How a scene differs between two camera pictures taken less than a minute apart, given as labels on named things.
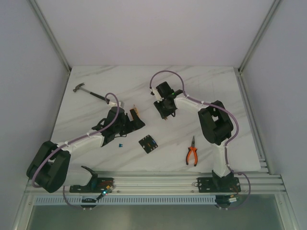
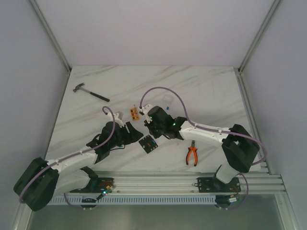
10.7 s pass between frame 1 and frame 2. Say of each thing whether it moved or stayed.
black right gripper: moved
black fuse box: stayed
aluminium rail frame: stayed
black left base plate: stayed
